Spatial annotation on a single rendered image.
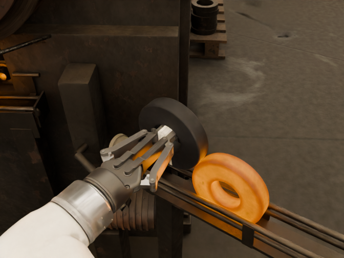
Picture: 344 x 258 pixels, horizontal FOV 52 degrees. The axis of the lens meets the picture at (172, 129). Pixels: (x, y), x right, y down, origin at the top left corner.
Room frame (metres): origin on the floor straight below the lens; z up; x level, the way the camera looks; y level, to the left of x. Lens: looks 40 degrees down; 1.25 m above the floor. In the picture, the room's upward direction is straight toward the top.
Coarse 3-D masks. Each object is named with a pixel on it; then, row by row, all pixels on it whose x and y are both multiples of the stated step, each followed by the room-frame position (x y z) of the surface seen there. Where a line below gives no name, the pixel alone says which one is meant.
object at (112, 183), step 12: (96, 168) 0.40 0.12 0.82; (108, 168) 0.41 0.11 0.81; (120, 168) 0.41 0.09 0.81; (84, 180) 0.37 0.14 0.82; (96, 180) 0.36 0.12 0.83; (108, 180) 0.37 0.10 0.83; (120, 180) 0.37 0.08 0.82; (132, 180) 0.38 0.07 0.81; (108, 192) 0.35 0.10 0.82; (120, 192) 0.36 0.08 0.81; (132, 192) 0.37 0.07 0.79; (120, 204) 0.35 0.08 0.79
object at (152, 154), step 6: (162, 138) 0.48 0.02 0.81; (156, 144) 0.47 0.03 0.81; (162, 144) 0.47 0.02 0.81; (150, 150) 0.45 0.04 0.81; (156, 150) 0.45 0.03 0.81; (162, 150) 0.47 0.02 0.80; (144, 156) 0.44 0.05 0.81; (150, 156) 0.44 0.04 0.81; (156, 156) 0.45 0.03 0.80; (132, 162) 0.42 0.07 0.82; (138, 162) 0.42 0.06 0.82; (144, 162) 0.43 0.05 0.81; (150, 162) 0.44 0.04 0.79; (126, 168) 0.40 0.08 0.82; (132, 168) 0.40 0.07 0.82; (144, 168) 0.43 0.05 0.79; (126, 174) 0.40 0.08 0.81
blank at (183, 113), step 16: (144, 112) 0.54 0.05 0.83; (160, 112) 0.52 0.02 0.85; (176, 112) 0.50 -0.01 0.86; (192, 112) 0.51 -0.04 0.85; (144, 128) 0.55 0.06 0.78; (176, 128) 0.49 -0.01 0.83; (192, 128) 0.48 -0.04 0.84; (176, 144) 0.53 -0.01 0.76; (192, 144) 0.47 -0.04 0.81; (176, 160) 0.50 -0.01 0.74; (192, 160) 0.47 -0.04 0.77
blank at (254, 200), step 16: (208, 160) 0.46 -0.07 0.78; (224, 160) 0.44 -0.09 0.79; (240, 160) 0.44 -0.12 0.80; (192, 176) 0.47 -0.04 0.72; (208, 176) 0.45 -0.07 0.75; (224, 176) 0.43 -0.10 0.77; (240, 176) 0.41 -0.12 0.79; (256, 176) 0.42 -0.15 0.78; (208, 192) 0.45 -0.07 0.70; (224, 192) 0.46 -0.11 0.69; (240, 192) 0.41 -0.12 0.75; (256, 192) 0.39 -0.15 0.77; (240, 208) 0.40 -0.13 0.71; (256, 208) 0.39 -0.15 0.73
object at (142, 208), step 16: (144, 192) 0.59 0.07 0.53; (128, 208) 0.55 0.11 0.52; (144, 208) 0.55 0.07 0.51; (112, 224) 0.53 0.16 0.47; (128, 224) 0.53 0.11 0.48; (144, 224) 0.53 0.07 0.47; (96, 240) 0.55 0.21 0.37; (112, 240) 0.54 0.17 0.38; (128, 240) 0.63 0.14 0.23; (112, 256) 0.54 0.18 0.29; (128, 256) 0.60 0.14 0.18
